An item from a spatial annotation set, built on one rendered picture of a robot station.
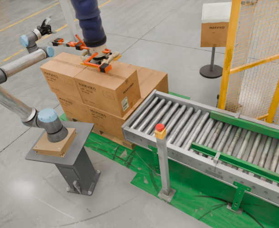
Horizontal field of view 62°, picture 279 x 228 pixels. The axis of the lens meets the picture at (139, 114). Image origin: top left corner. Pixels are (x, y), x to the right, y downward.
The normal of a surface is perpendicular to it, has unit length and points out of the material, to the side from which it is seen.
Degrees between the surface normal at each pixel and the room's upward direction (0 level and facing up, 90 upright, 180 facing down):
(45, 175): 0
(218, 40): 90
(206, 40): 90
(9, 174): 0
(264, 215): 0
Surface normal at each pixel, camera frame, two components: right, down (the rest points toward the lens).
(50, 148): -0.17, -0.77
